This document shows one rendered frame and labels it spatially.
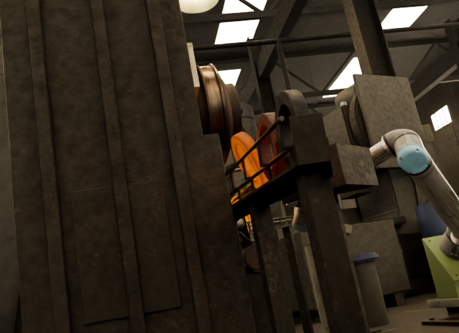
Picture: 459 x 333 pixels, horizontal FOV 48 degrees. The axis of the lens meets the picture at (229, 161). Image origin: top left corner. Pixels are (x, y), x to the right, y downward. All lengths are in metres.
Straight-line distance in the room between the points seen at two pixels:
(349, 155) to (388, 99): 4.37
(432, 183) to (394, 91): 3.92
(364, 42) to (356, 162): 5.28
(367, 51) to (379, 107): 1.21
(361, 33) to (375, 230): 3.07
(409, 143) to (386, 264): 2.64
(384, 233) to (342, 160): 3.19
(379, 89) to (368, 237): 1.96
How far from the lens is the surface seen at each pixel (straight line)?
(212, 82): 2.20
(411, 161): 2.25
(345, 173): 1.68
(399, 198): 6.08
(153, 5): 2.01
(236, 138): 1.52
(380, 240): 4.81
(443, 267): 2.80
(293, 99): 1.16
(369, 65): 6.85
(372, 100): 5.88
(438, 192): 2.38
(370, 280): 3.34
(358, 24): 7.08
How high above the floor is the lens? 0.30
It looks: 15 degrees up
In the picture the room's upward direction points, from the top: 11 degrees counter-clockwise
